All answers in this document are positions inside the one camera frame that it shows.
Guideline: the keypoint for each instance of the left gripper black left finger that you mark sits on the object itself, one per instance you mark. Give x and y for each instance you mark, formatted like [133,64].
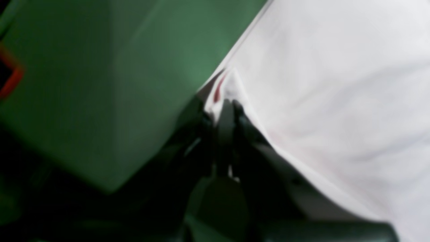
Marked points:
[188,152]

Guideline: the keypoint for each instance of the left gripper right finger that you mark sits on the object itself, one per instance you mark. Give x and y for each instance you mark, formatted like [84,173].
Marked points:
[263,187]

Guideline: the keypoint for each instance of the pink t-shirt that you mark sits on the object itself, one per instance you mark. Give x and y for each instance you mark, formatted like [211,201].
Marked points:
[341,89]

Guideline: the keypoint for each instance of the red black clamp left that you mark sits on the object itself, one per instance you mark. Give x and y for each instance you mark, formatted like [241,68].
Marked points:
[11,72]

